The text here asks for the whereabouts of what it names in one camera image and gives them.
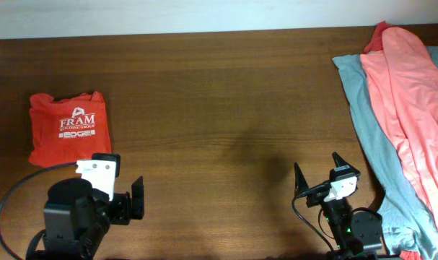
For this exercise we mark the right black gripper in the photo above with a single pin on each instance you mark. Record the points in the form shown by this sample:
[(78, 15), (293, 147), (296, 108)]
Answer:
[(301, 184)]

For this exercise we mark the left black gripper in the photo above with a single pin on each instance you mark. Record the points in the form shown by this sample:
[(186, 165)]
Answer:
[(127, 204)]

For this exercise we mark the orange printed t-shirt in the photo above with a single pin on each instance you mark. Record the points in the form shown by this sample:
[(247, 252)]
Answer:
[(67, 130)]

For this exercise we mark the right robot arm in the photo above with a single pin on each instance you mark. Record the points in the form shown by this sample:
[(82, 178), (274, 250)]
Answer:
[(357, 232)]

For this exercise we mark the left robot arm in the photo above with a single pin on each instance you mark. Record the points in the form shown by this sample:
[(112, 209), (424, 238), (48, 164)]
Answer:
[(78, 216)]

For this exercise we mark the light blue t-shirt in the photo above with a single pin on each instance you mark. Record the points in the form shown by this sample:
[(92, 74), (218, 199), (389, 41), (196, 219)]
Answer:
[(407, 225)]

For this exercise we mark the salmon pink t-shirt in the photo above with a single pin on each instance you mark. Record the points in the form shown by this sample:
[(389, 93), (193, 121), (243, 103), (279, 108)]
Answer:
[(402, 81)]

